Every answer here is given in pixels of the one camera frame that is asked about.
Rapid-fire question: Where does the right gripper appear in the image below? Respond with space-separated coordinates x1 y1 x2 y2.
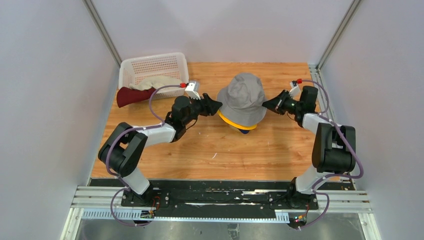
261 90 302 116

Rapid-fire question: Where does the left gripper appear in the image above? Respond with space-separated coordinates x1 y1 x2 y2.
182 92 222 126

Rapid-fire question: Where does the grey hat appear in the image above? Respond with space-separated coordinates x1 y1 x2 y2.
216 72 267 126

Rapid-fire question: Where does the yellow hat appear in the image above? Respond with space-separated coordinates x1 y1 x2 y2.
217 110 257 131

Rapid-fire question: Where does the blue hat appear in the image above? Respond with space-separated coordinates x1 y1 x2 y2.
239 129 250 135

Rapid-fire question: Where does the cream hat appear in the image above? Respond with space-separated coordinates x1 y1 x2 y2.
128 75 183 91

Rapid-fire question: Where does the dark red hat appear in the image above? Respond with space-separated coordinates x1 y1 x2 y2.
116 87 156 108

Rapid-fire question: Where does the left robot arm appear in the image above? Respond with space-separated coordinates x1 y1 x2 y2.
97 93 223 207

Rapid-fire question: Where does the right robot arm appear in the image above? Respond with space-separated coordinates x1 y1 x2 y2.
262 86 356 209

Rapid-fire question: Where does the white plastic basket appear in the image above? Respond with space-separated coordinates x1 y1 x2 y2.
118 52 189 90

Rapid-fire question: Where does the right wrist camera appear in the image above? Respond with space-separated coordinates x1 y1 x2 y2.
289 78 303 98

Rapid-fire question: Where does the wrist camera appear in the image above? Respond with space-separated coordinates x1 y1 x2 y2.
184 80 201 100
289 78 303 98

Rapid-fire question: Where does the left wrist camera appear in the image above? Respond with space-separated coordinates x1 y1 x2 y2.
184 80 201 100

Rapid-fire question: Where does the right aluminium frame post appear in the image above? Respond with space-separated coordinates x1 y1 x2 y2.
316 0 362 71

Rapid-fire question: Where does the aluminium frame post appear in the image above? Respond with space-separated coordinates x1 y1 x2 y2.
82 0 123 67
316 0 362 71

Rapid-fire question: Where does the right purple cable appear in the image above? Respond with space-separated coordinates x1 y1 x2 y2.
295 78 365 230

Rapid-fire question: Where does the purple cable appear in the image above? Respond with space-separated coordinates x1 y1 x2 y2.
295 78 365 230
105 82 188 228

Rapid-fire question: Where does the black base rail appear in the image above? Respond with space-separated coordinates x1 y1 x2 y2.
69 178 372 229

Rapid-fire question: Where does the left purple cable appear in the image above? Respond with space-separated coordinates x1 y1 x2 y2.
105 82 188 228

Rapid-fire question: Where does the left aluminium frame post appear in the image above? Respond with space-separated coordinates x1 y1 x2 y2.
82 0 123 67

